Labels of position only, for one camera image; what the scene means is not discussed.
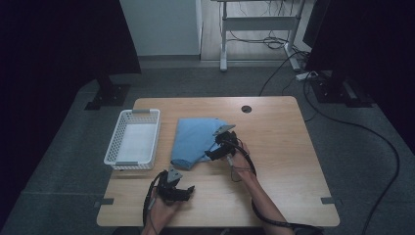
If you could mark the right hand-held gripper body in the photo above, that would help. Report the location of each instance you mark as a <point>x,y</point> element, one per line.
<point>226,142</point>

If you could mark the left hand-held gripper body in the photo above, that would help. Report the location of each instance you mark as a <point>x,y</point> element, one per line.
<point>168,189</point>

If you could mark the light blue shirt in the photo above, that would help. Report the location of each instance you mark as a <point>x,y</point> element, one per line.
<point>192,140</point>

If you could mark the white plastic basket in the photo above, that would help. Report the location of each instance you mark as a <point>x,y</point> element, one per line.
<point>137,143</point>

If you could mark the person's right hand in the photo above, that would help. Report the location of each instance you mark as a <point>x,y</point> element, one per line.
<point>241,161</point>

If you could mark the person's left hand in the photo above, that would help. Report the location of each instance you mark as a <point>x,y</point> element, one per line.
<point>163,213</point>

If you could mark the black table grommet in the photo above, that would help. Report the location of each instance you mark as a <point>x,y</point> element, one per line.
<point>246,109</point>

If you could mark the grey table foot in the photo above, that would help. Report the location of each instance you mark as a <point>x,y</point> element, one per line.
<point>329,200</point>
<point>104,201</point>

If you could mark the white power strip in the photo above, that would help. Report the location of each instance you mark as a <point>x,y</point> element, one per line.
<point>305,76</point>

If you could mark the black stand base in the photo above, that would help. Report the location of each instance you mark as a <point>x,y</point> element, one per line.
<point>339,93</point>
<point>109,96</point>

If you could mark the white panel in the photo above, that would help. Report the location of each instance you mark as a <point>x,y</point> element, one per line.
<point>160,27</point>

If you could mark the dark curtain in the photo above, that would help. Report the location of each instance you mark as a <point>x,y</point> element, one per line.
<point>58,49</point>
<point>375,42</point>

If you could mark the white desk frame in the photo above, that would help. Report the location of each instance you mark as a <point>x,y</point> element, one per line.
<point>261,23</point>

